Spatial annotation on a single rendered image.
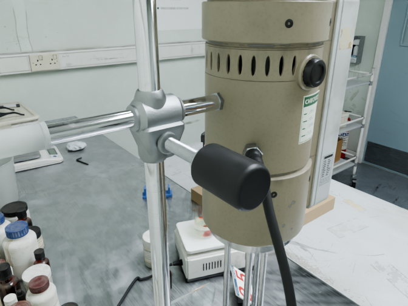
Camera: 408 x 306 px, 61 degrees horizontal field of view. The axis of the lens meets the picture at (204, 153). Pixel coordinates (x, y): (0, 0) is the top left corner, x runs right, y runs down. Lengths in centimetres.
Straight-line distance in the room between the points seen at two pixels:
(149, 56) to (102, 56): 193
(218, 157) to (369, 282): 78
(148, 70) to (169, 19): 218
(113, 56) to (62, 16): 34
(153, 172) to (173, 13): 220
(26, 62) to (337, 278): 173
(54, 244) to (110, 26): 148
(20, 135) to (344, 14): 26
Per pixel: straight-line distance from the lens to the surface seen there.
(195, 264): 82
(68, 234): 107
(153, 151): 24
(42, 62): 205
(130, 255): 95
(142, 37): 23
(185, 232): 86
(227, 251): 39
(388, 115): 373
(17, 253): 91
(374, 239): 109
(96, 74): 221
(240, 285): 81
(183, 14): 247
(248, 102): 27
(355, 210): 120
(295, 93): 27
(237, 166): 18
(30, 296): 79
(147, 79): 23
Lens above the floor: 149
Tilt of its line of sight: 23 degrees down
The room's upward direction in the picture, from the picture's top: straight up
